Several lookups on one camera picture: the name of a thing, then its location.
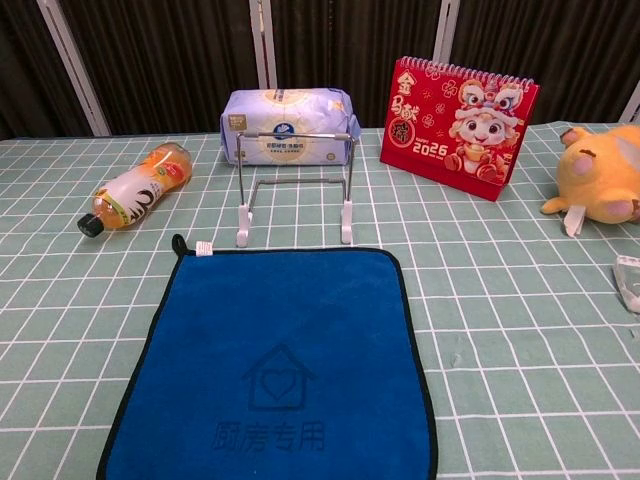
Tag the small clear white container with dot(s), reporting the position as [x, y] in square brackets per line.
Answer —
[631, 285]

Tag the dark folding screen white frame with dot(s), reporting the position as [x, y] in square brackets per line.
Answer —
[175, 60]

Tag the blue kitchen towel black trim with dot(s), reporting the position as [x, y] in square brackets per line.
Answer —
[280, 325]

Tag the green grid cutting mat table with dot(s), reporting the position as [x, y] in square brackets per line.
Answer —
[500, 350]

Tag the red 2026 desk calendar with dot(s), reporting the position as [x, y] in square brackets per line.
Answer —
[450, 125]

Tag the orange tea plastic bottle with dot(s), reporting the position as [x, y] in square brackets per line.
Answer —
[145, 187]

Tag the yellow plush toy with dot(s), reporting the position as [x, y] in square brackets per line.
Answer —
[605, 170]

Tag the lavender tissue pack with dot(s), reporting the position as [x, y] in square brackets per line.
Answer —
[285, 110]

